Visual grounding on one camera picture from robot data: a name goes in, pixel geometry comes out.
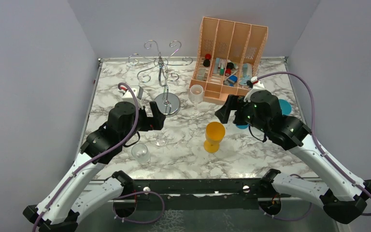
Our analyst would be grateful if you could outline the black base frame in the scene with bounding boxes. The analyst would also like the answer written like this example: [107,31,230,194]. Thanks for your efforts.
[108,177,292,212]

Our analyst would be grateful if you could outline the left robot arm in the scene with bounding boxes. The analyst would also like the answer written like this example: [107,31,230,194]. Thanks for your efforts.
[23,101,166,232]

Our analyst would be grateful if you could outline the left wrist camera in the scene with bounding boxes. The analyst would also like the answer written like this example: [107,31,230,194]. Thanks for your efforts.
[121,85,144,104]

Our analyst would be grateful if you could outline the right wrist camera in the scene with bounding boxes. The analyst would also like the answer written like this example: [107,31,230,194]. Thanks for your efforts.
[243,76,266,102]

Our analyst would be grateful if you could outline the short clear wine glass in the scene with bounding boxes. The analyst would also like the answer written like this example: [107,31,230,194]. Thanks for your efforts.
[188,85,204,115]

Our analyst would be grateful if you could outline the blue plastic goblet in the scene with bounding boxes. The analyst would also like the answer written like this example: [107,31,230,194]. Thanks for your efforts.
[236,124,249,130]
[279,99,292,116]

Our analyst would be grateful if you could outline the peach desk organizer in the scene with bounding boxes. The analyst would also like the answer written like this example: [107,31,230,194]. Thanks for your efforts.
[189,17,268,104]

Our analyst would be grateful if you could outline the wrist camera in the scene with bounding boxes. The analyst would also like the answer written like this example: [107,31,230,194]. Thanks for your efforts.
[121,85,144,104]
[243,76,266,102]

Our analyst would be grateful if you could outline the tall clear wine glass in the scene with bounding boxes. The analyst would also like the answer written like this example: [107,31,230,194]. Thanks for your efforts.
[145,130,168,147]

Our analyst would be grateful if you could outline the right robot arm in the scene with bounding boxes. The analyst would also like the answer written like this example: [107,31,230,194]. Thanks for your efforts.
[215,90,371,224]

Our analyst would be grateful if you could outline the chrome wine glass rack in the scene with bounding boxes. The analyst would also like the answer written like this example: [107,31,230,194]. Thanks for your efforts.
[128,40,182,116]

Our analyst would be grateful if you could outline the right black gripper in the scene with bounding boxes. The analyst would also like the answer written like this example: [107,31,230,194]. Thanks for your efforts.
[215,94,270,134]

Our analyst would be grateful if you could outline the orange plastic goblet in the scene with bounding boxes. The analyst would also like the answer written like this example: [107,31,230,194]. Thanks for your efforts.
[203,122,226,153]

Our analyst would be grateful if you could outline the ribbed clear glass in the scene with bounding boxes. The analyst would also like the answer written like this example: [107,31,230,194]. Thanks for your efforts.
[131,144,150,164]

